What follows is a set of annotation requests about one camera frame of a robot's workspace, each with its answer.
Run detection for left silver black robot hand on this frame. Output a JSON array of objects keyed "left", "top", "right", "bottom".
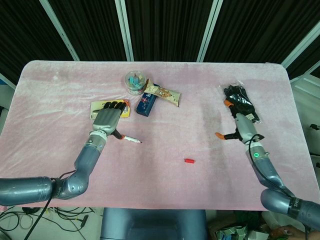
[{"left": 92, "top": 100, "right": 126, "bottom": 141}]

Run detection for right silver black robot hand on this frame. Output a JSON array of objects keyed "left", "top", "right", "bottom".
[{"left": 215, "top": 99, "right": 260, "bottom": 145}]

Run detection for white marker pen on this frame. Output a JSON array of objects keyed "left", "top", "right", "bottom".
[{"left": 121, "top": 135, "right": 144, "bottom": 145}]

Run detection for yellow carded tool package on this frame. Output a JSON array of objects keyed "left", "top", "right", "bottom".
[{"left": 89, "top": 98, "right": 132, "bottom": 121}]

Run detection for bagged black gloves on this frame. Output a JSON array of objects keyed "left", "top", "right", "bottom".
[{"left": 216, "top": 79, "right": 264, "bottom": 125}]

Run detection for dark blue printed box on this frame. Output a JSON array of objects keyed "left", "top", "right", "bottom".
[{"left": 135, "top": 91, "right": 159, "bottom": 118}]

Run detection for clear plastic jar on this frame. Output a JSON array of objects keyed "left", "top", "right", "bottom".
[{"left": 124, "top": 70, "right": 149, "bottom": 96}]

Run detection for beige printed snack packet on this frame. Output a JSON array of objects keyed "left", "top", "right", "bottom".
[{"left": 143, "top": 78, "right": 183, "bottom": 108}]

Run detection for pink fleece table cloth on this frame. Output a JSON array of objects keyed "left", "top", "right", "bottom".
[{"left": 0, "top": 59, "right": 320, "bottom": 212}]

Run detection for black pleated curtain panel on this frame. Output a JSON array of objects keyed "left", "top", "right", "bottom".
[
  {"left": 124, "top": 0, "right": 216, "bottom": 63},
  {"left": 0, "top": 0, "right": 76, "bottom": 87},
  {"left": 203, "top": 0, "right": 319, "bottom": 64},
  {"left": 48, "top": 0, "right": 129, "bottom": 62}
]

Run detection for green white carton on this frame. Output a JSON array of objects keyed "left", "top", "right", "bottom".
[{"left": 215, "top": 224, "right": 251, "bottom": 240}]

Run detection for grey-blue robot torso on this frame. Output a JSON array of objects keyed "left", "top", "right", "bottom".
[{"left": 99, "top": 208, "right": 209, "bottom": 240}]

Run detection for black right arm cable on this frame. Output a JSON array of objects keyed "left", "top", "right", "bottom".
[{"left": 245, "top": 134, "right": 296, "bottom": 199}]

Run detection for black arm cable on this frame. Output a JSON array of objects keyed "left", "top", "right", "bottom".
[
  {"left": 24, "top": 170, "right": 76, "bottom": 240},
  {"left": 245, "top": 134, "right": 296, "bottom": 199}
]

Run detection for black floor cable with plug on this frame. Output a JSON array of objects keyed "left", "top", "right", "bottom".
[{"left": 53, "top": 206, "right": 90, "bottom": 228}]

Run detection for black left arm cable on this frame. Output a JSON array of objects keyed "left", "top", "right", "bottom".
[{"left": 24, "top": 170, "right": 76, "bottom": 240}]

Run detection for white coiled floor cable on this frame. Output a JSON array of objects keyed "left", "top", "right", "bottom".
[{"left": 19, "top": 212, "right": 35, "bottom": 230}]

